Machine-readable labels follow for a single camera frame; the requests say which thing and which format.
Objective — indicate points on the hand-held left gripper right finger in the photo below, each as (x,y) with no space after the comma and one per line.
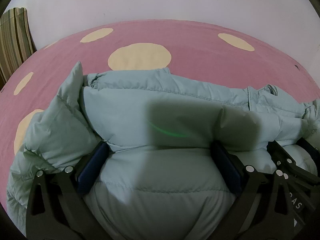
(225,166)

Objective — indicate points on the bed with pink dotted sheet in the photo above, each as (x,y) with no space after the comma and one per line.
(200,55)

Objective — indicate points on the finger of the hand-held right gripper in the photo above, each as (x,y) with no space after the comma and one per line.
(310,145)
(281,155)

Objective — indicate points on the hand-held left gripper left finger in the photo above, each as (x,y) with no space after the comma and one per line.
(92,170)

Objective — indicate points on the light blue puffer jacket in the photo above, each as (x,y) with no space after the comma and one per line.
(150,105)

